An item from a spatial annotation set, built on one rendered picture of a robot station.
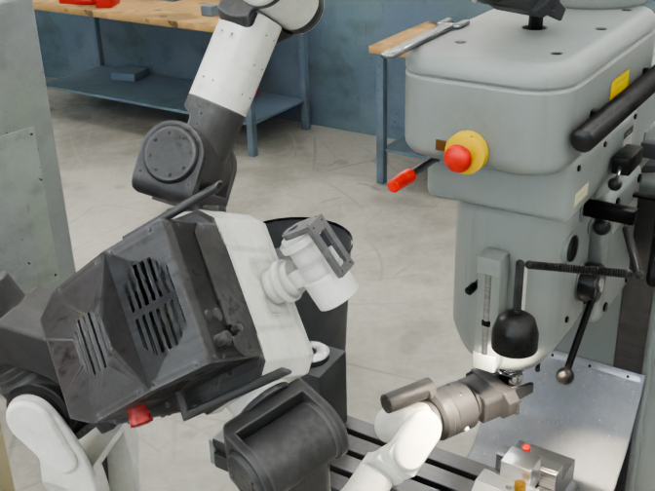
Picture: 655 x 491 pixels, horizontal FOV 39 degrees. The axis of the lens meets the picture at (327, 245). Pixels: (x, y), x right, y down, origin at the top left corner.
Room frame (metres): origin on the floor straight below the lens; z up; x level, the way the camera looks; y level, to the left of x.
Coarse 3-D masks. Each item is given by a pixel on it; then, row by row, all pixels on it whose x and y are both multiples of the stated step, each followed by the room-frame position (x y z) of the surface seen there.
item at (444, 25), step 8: (440, 24) 1.44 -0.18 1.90; (448, 24) 1.43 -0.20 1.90; (456, 24) 1.43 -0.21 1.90; (464, 24) 1.45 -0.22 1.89; (424, 32) 1.39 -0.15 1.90; (432, 32) 1.38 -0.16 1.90; (440, 32) 1.39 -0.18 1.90; (408, 40) 1.34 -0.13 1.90; (416, 40) 1.34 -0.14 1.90; (424, 40) 1.35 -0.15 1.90; (392, 48) 1.30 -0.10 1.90; (400, 48) 1.30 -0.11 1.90; (408, 48) 1.30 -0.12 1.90; (384, 56) 1.27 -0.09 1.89; (392, 56) 1.26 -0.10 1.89
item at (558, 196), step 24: (624, 120) 1.47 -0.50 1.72; (600, 144) 1.37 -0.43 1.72; (624, 144) 1.48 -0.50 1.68; (432, 168) 1.39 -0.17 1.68; (576, 168) 1.28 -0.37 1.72; (600, 168) 1.38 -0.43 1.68; (432, 192) 1.39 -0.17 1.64; (456, 192) 1.36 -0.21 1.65; (480, 192) 1.34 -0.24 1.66; (504, 192) 1.32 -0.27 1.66; (528, 192) 1.30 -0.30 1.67; (552, 192) 1.28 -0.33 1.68; (576, 192) 1.29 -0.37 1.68; (552, 216) 1.28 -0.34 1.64
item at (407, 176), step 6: (426, 162) 1.35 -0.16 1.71; (432, 162) 1.36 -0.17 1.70; (438, 162) 1.38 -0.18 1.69; (414, 168) 1.33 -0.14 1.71; (420, 168) 1.33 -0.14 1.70; (426, 168) 1.34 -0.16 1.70; (402, 174) 1.29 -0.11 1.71; (408, 174) 1.29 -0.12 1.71; (414, 174) 1.30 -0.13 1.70; (390, 180) 1.27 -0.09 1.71; (396, 180) 1.27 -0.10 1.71; (402, 180) 1.28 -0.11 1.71; (408, 180) 1.29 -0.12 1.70; (414, 180) 1.30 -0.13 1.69; (390, 186) 1.27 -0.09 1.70; (396, 186) 1.26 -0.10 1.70; (402, 186) 1.27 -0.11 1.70
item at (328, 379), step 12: (312, 348) 1.73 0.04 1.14; (324, 348) 1.73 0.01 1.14; (312, 360) 1.68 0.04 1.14; (324, 360) 1.69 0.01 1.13; (336, 360) 1.70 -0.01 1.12; (312, 372) 1.66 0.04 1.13; (324, 372) 1.66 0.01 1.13; (336, 372) 1.70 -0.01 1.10; (312, 384) 1.65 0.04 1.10; (324, 384) 1.65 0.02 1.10; (336, 384) 1.70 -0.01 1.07; (324, 396) 1.65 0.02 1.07; (336, 396) 1.70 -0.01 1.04; (336, 408) 1.70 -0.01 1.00
